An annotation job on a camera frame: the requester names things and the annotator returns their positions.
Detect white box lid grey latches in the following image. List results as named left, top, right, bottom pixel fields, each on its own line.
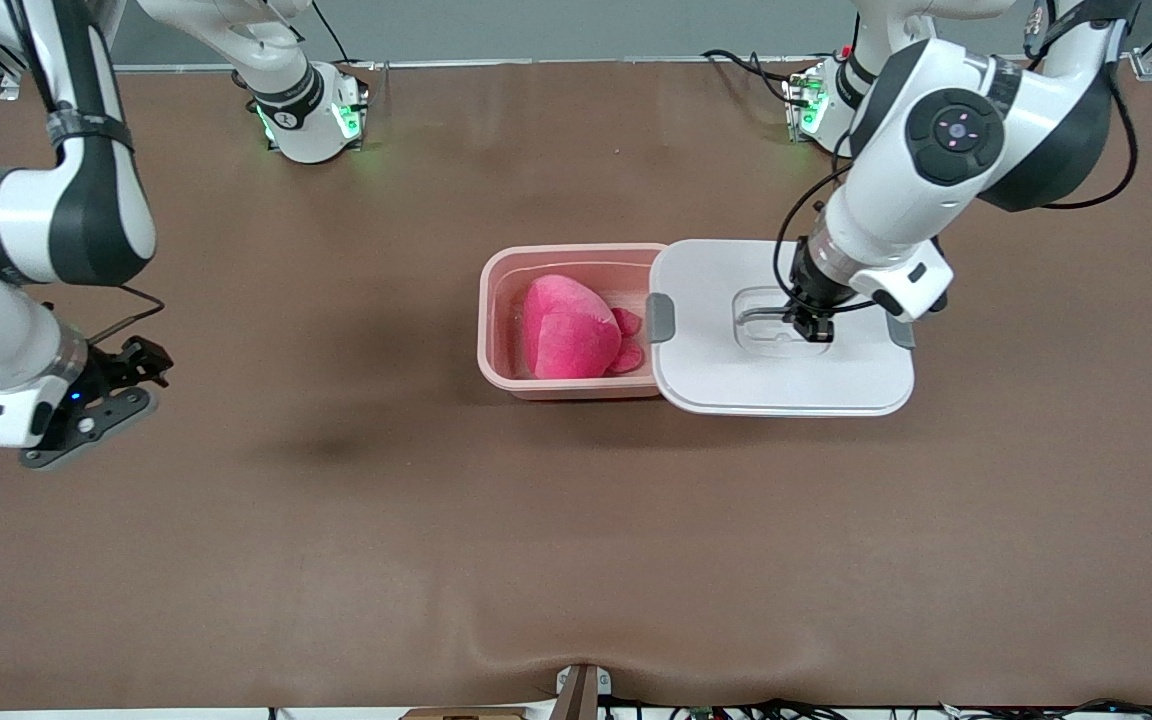
left=645, top=238, right=916, bottom=419

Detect black right arm base cable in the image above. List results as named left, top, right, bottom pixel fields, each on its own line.
left=312, top=0, right=357, bottom=66

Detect pink plush toy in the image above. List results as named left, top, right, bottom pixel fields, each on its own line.
left=520, top=273, right=646, bottom=381

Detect metal table clamp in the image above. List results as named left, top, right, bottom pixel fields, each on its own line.
left=553, top=663, right=613, bottom=720

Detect brown table mat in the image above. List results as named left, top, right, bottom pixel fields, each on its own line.
left=0, top=55, right=1152, bottom=713

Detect pink plastic box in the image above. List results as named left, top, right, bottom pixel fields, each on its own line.
left=477, top=244, right=673, bottom=402

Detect black arm base cable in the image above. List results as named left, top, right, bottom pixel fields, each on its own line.
left=312, top=0, right=357, bottom=66
left=700, top=47, right=819, bottom=107

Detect black left arm base cable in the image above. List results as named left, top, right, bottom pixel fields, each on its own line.
left=700, top=47, right=819, bottom=107

